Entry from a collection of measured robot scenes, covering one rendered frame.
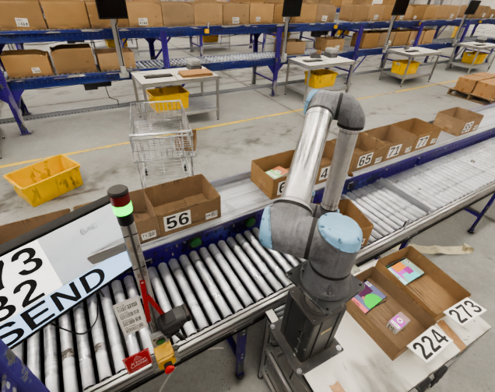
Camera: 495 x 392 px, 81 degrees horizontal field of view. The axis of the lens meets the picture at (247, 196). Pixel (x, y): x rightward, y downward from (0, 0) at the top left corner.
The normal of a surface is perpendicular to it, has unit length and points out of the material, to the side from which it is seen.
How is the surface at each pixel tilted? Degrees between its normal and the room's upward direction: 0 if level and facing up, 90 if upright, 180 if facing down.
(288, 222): 29
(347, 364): 0
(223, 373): 0
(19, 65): 90
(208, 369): 0
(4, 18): 90
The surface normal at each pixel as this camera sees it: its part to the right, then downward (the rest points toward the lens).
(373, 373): 0.04, -0.80
